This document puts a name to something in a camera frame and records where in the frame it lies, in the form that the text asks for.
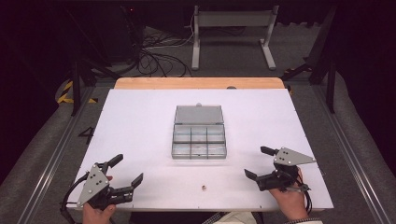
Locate person's left hand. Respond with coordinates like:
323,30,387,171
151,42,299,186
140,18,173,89
81,175,117,224

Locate white board sheet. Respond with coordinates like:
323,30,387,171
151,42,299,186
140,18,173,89
66,88,334,211

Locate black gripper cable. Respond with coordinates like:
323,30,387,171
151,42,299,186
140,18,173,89
297,169,313,215
59,171,92,224

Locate person's right hand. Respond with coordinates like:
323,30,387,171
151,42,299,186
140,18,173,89
268,167,310,222

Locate clear plastic compartment box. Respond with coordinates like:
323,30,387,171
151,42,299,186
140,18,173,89
171,104,228,161

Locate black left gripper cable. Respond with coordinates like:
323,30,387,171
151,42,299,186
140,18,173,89
59,171,92,224

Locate dark equipment case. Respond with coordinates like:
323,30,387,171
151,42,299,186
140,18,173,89
99,5,146,64

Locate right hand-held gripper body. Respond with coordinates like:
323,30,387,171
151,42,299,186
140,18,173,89
256,147,318,192

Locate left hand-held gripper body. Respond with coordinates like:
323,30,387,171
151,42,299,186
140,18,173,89
76,161,134,211

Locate black metal stand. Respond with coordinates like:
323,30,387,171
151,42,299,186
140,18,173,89
279,5,340,115
68,57,123,117

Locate person's light clothing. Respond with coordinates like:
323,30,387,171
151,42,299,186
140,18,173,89
201,211,262,224

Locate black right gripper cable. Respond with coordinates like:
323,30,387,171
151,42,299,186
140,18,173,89
297,169,313,215

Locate aluminium rail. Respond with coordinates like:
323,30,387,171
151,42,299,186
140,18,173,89
16,86,95,224
312,84,393,224

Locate grey metal stand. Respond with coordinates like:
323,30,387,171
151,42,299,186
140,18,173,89
191,5,280,72

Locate dark wrist band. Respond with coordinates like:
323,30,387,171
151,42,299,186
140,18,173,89
283,217,323,224

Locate bundle of black cables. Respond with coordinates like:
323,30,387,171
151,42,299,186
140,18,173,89
135,27,193,78

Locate black tape mark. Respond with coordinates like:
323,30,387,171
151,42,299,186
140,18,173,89
78,126,95,146

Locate yellow black floor tape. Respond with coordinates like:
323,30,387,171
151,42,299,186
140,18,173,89
56,79,99,105

